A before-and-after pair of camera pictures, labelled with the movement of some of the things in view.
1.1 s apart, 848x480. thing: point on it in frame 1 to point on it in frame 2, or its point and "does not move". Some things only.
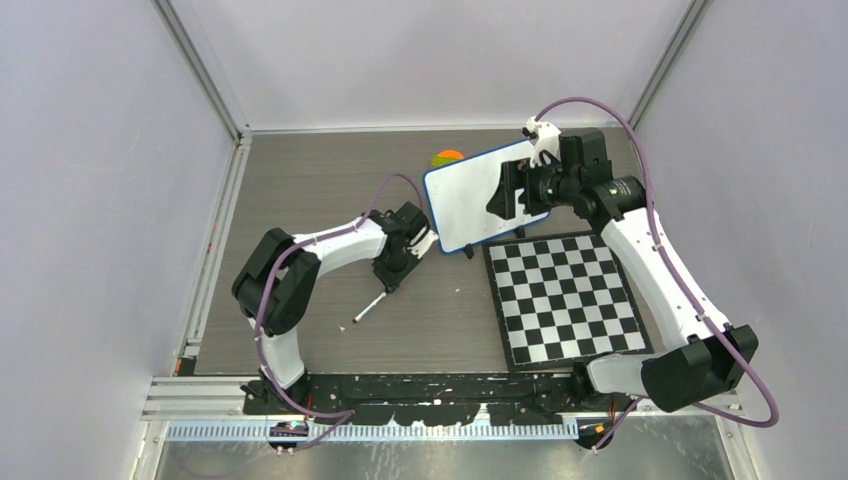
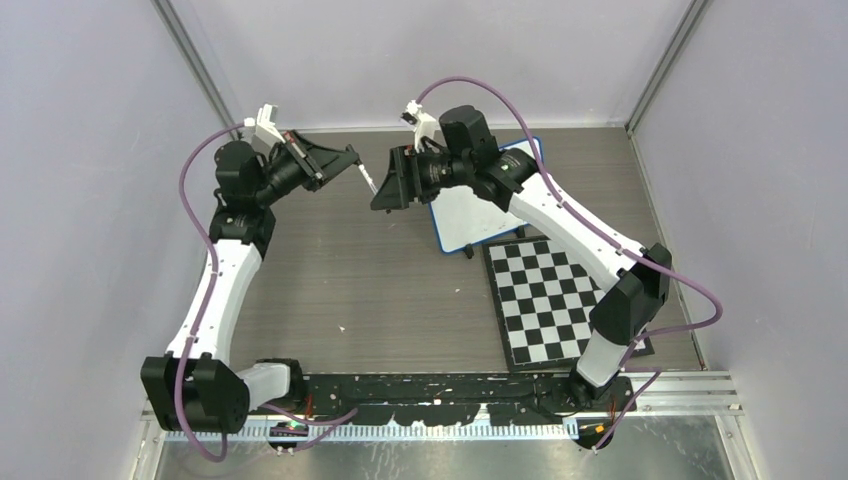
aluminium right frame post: (692, 14) does not move
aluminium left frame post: (240, 134) does not move
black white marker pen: (365, 311) to (368, 179)
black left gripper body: (400, 265) to (311, 178)
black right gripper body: (544, 187) to (432, 174)
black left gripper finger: (390, 282) to (329, 163)
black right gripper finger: (502, 202) to (397, 189)
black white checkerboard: (561, 300) does not move
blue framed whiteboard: (459, 192) does not move
